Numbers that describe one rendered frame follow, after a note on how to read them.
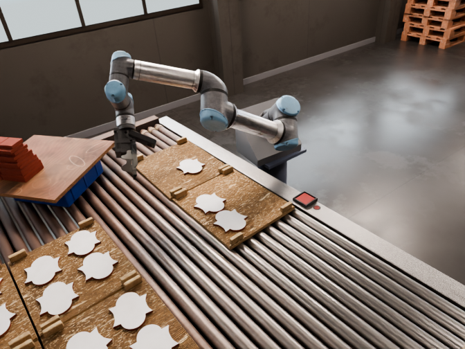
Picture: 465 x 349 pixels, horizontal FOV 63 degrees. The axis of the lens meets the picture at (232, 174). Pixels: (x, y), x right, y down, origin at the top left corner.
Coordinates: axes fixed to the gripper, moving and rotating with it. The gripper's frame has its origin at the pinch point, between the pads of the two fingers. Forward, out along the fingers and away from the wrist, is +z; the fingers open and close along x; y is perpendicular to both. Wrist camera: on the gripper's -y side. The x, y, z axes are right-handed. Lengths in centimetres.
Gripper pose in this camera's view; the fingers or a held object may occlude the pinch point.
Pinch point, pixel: (136, 174)
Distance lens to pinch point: 155.6
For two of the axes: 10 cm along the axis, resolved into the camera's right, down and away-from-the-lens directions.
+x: 2.6, -3.3, -9.1
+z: 1.7, 9.4, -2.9
